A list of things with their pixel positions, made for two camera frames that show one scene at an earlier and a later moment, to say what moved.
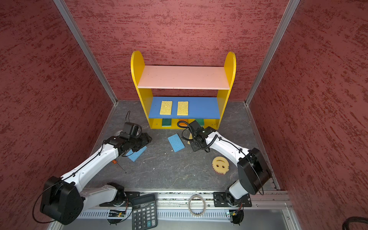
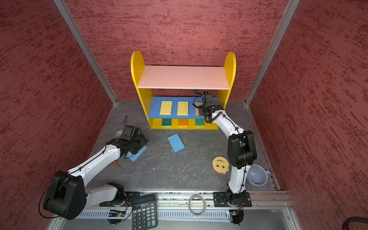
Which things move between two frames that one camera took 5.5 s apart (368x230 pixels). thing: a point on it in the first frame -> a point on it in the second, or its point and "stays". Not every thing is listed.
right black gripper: [194, 147] -> [201, 113]
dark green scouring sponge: [166, 122] stays
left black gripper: [145, 140] stays
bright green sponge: [201, 121] stays
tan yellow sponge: [190, 137] -> [197, 109]
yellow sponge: [166, 107] stays
